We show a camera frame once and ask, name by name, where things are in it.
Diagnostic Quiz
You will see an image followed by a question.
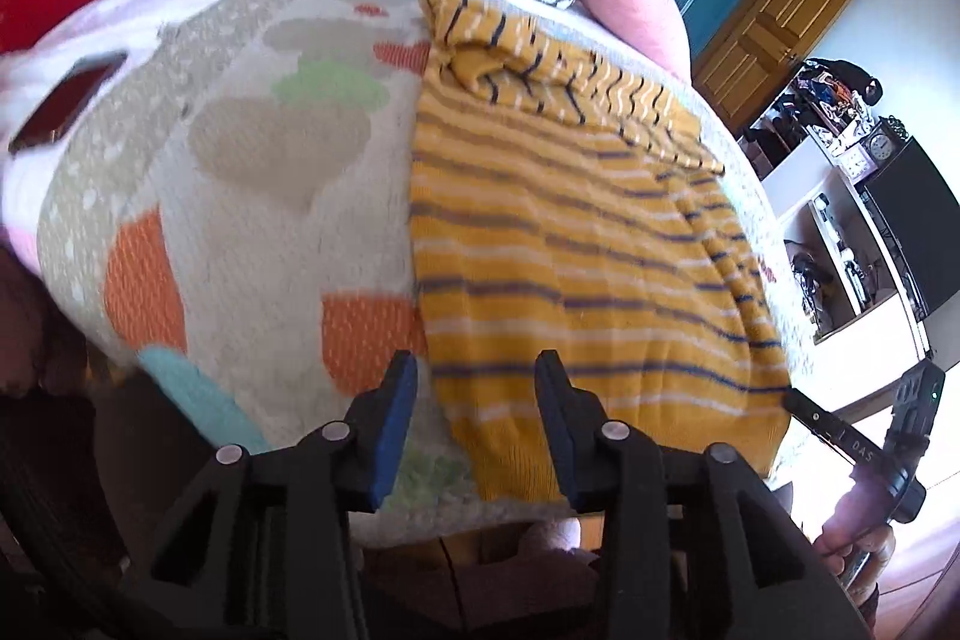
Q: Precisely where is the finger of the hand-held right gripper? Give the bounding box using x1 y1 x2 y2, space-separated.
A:
783 389 865 462

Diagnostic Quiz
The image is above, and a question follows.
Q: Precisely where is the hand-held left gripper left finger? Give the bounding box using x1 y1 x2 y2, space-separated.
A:
144 350 419 640

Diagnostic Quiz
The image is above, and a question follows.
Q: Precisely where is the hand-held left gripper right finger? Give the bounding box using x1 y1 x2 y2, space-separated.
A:
533 350 872 640

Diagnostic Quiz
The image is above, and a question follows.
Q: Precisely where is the yellow striped shirt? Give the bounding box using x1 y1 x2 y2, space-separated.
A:
408 0 793 504

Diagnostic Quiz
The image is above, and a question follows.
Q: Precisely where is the person's right hand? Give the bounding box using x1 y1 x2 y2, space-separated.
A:
813 481 899 592

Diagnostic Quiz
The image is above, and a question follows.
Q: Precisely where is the white shelf unit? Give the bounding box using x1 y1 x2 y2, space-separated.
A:
739 111 935 395

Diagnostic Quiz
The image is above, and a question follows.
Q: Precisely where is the black television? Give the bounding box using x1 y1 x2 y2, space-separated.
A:
861 136 960 320

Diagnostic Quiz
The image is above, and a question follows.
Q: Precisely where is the beige patterned knit blanket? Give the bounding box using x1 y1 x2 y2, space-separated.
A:
34 0 818 547

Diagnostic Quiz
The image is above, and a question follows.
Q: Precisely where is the pile of clutter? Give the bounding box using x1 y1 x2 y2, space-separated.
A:
772 56 886 155

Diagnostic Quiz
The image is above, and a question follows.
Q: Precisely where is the dark red smartphone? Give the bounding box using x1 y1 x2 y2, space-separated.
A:
7 51 130 155

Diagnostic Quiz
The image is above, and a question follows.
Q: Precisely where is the white pink bed sheet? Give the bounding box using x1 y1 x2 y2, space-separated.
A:
0 0 391 270

